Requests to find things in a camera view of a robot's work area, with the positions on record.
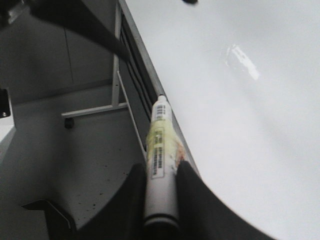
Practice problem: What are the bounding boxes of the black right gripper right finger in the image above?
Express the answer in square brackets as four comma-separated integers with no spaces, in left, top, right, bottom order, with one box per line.
[176,161,272,240]

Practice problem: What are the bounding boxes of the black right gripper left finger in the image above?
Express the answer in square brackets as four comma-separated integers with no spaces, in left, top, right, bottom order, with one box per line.
[79,163,146,240]

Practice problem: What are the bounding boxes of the white taped whiteboard marker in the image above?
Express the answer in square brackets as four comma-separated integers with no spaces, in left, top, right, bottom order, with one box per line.
[143,95,185,229]

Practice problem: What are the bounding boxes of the black stand caster wheel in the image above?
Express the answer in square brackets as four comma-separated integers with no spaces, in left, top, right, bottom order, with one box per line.
[64,117,75,129]

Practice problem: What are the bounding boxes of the grey whiteboard stand frame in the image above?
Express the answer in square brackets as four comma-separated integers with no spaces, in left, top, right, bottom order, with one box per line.
[61,0,151,161]

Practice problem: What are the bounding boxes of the white whiteboard with metal frame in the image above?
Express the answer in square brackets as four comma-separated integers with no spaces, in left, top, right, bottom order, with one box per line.
[124,0,320,240]

